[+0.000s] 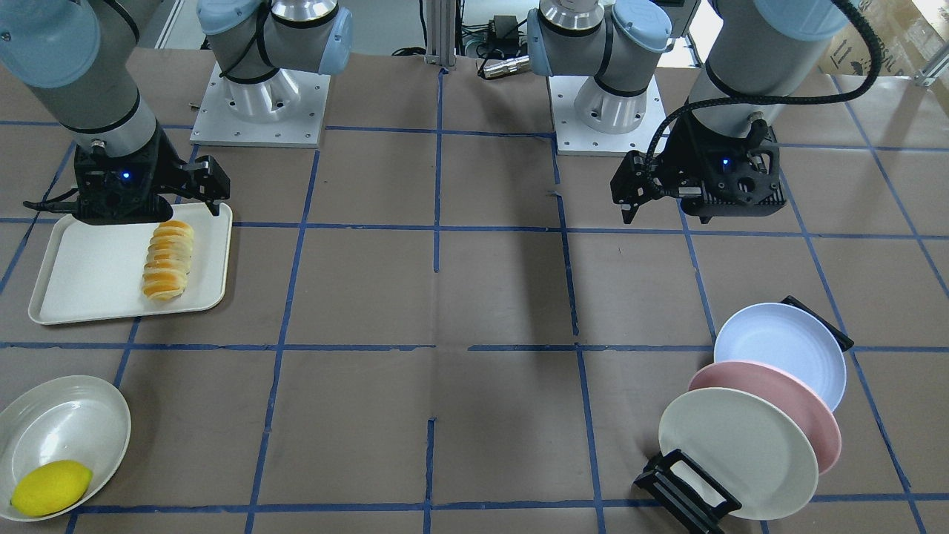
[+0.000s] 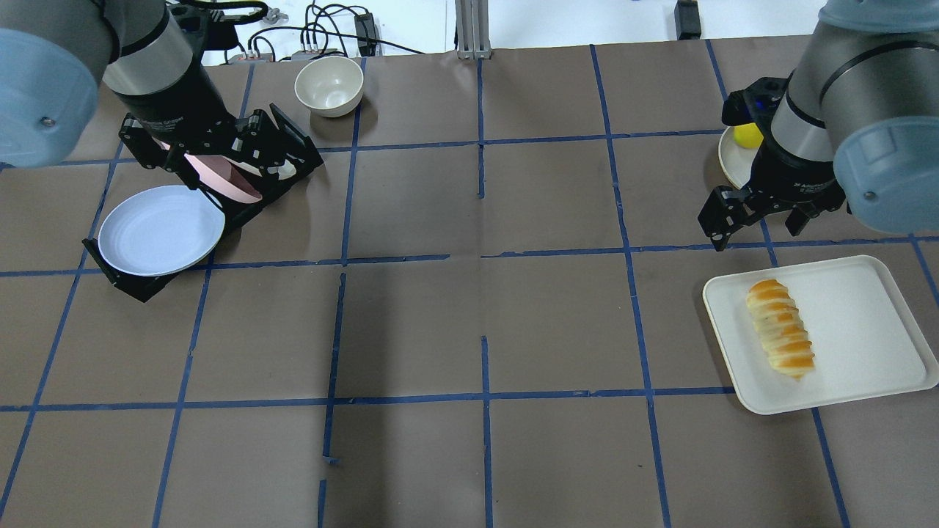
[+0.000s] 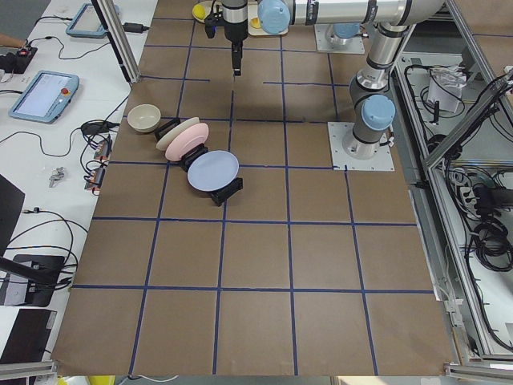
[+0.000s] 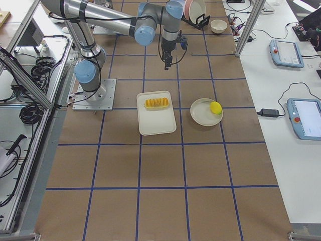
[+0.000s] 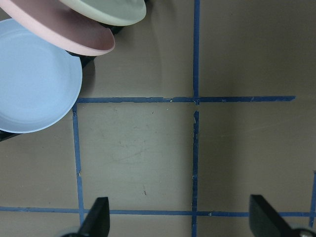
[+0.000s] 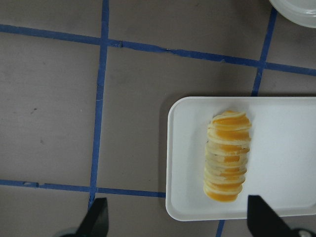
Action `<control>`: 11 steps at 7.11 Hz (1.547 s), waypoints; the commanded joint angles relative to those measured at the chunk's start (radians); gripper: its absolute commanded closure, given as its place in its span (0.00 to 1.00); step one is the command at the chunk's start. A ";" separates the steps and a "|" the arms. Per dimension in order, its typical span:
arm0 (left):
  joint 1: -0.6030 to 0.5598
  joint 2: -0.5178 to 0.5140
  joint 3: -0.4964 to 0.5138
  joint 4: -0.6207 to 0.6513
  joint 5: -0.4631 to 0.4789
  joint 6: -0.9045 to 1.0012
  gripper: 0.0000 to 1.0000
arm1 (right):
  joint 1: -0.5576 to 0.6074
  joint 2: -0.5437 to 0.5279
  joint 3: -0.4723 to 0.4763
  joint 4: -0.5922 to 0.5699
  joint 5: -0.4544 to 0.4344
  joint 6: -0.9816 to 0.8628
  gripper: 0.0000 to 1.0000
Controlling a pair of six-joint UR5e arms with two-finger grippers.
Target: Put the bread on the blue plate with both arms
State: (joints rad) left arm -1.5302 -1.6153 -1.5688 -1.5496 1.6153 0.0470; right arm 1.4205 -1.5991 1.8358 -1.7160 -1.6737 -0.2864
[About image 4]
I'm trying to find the grey control box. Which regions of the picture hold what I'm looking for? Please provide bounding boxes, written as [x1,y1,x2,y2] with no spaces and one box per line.
[17,18,44,54]

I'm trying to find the black dish rack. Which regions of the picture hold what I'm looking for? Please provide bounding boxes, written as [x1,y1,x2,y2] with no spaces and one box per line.
[182,14,210,30]

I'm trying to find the lower teach pendant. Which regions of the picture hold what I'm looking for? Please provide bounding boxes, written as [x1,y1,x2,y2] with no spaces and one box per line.
[287,98,320,141]

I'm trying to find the yellow lemon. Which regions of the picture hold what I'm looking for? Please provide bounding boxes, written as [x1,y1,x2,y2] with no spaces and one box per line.
[210,101,222,115]

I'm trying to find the aluminium frame post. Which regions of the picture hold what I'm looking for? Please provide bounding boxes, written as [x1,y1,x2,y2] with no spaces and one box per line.
[235,0,265,57]

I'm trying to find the black power adapter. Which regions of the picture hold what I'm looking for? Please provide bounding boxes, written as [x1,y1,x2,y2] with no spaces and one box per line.
[257,108,280,117]

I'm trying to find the pink plate in rack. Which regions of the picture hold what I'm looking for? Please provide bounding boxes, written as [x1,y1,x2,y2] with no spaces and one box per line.
[184,0,193,20]

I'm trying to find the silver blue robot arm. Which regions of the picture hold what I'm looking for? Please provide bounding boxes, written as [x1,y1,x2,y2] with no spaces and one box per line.
[41,1,188,102]

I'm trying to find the coiled black cables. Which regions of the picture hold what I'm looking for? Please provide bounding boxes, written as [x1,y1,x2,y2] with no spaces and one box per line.
[19,103,44,125]

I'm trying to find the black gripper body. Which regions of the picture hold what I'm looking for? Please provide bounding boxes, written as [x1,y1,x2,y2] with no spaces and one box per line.
[161,40,176,63]

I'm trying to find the cream round plate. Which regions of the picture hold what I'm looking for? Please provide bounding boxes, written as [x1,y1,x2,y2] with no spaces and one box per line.
[190,98,223,127]

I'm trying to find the upper teach pendant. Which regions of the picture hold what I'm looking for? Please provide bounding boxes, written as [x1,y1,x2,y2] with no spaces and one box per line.
[269,39,304,68]

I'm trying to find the cream rectangular tray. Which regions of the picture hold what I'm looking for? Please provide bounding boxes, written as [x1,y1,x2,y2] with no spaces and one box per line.
[136,90,177,136]

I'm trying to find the cream bowl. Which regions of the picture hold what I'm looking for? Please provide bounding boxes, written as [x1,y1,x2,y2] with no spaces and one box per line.
[210,19,228,34]

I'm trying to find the yellow twisted bread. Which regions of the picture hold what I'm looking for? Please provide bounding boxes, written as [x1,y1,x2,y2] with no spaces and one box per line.
[144,97,170,110]

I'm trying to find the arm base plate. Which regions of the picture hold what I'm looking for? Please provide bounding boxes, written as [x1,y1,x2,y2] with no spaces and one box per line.
[72,78,117,111]
[93,25,128,35]

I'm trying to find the teach pendant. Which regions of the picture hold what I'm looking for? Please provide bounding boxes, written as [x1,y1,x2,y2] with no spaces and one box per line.
[269,39,304,68]
[287,98,320,141]

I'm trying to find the cream plate in rack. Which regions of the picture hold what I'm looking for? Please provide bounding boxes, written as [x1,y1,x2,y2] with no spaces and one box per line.
[189,0,206,23]

